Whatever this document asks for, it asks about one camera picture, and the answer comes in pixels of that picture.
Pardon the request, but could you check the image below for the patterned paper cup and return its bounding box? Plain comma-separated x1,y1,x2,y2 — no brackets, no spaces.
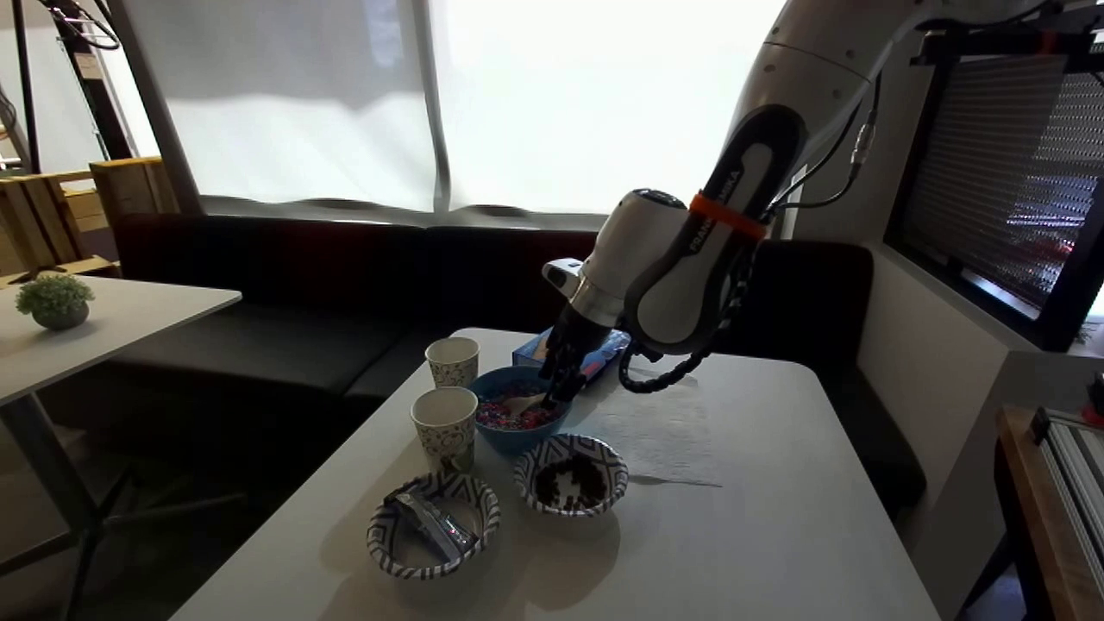
414,385,478,468
426,337,478,385

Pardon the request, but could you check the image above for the patterned bowl with wrapped candy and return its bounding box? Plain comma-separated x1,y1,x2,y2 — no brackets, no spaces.
365,471,499,579

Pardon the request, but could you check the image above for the blue cookie box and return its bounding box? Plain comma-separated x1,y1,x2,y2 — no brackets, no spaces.
510,327,631,385

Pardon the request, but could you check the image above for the white paper napkin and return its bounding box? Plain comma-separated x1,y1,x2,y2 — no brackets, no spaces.
590,384,721,486

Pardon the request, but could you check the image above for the wooden spoon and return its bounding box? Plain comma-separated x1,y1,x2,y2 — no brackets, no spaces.
496,394,560,413

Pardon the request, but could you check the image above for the small potted plant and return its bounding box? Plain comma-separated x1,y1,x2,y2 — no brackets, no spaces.
17,272,93,330

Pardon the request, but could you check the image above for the silver wrapped candy bar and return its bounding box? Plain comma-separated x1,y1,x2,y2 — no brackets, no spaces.
392,488,468,559

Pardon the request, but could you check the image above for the wooden shelf unit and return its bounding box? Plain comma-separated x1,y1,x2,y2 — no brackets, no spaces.
0,157,189,286

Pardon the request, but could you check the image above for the blue bowl with colourful candy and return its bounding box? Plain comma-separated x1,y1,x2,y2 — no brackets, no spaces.
473,364,566,460

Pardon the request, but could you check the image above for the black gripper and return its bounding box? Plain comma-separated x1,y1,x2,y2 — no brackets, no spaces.
543,307,606,402

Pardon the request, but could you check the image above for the neighbouring white table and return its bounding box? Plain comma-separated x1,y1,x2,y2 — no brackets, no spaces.
0,272,245,579

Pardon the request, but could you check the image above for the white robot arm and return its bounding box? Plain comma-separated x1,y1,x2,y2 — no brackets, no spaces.
543,0,1093,402

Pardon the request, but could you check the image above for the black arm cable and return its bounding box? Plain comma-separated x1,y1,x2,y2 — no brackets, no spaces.
613,330,721,396

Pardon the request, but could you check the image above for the patterned bowl with chocolate pieces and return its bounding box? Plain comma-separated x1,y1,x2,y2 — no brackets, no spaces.
513,433,628,519

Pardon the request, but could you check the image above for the black bench seat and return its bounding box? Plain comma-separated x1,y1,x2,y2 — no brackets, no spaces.
44,210,928,519

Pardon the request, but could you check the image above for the patterned paper cup far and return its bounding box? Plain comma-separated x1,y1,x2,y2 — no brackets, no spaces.
426,337,478,385

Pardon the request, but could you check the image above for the black monitor screen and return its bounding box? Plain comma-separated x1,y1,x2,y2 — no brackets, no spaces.
887,41,1104,353

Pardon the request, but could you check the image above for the patterned paper cup near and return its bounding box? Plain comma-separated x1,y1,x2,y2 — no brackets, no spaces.
414,385,478,468

